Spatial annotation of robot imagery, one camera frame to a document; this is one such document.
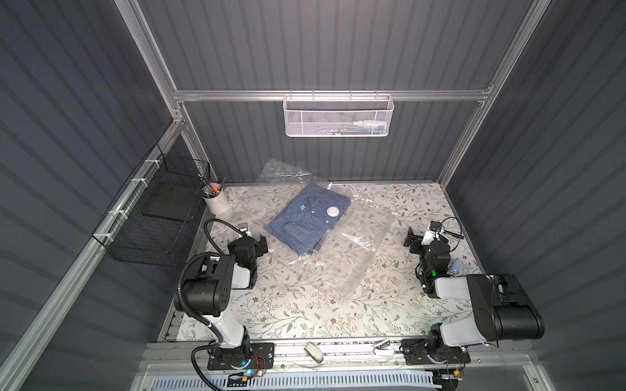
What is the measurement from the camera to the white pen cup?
3.38 feet

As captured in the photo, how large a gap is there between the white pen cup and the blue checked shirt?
23 centimetres

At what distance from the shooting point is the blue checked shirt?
3.22 feet
